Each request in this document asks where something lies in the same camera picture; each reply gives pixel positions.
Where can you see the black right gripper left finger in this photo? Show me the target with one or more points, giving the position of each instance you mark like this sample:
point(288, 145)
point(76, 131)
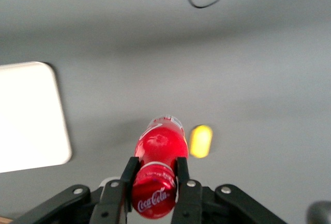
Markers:
point(111, 200)

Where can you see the yellow lemon-shaped object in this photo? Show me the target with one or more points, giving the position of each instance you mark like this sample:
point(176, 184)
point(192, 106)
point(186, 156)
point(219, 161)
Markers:
point(201, 141)

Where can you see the cream plastic tray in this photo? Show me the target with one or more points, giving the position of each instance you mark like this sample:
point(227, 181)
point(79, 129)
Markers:
point(28, 115)

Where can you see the red coke bottle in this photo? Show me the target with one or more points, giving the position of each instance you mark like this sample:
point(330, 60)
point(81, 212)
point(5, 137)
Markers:
point(157, 156)

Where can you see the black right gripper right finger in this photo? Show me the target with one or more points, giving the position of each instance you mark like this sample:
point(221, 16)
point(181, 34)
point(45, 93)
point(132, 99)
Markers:
point(188, 200)

